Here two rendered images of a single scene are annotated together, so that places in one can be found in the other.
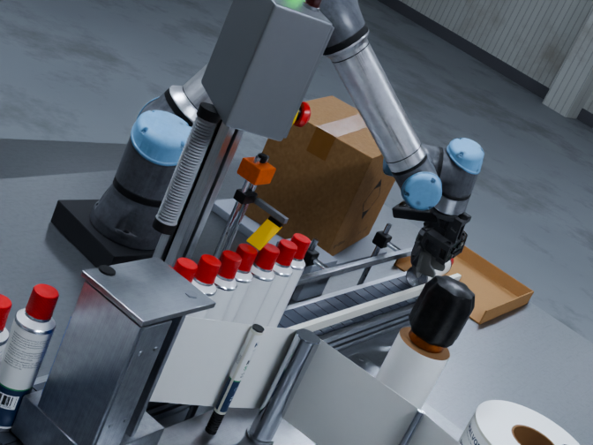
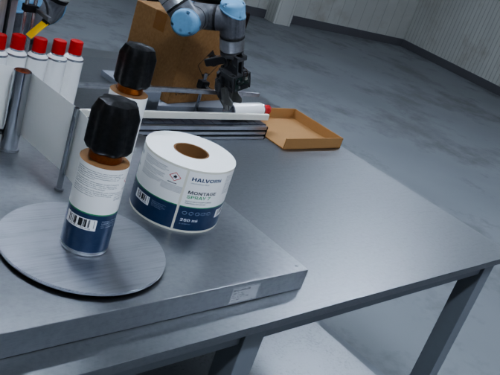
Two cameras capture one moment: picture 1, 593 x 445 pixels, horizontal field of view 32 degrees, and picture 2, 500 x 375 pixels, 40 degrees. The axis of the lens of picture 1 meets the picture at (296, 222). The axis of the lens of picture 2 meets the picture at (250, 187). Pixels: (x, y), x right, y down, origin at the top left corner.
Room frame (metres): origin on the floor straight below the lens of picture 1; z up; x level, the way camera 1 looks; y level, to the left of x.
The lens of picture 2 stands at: (0.11, -0.93, 1.56)
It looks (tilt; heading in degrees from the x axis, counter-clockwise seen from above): 22 degrees down; 13
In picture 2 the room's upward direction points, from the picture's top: 19 degrees clockwise
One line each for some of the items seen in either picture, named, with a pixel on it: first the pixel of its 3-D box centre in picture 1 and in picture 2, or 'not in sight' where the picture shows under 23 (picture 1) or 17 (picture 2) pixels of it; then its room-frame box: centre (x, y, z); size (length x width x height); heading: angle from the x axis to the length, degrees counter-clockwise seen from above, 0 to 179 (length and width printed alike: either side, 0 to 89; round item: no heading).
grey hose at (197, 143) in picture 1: (186, 169); not in sight; (1.45, 0.18, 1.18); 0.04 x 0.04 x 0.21
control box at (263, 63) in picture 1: (265, 56); not in sight; (1.49, 0.14, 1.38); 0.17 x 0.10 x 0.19; 27
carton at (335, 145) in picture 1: (327, 174); (181, 52); (2.32, -0.02, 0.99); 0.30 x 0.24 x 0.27; 163
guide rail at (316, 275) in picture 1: (319, 275); (123, 86); (1.82, -0.08, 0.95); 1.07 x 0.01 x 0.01; 152
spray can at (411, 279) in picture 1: (432, 267); (248, 110); (2.25, -0.33, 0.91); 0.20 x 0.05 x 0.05; 159
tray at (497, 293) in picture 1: (465, 278); (289, 127); (2.43, -0.44, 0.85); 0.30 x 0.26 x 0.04; 152
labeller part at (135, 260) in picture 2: not in sight; (82, 246); (1.12, -0.43, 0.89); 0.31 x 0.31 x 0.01
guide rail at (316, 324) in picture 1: (338, 317); (133, 114); (1.79, -0.15, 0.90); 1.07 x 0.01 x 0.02; 152
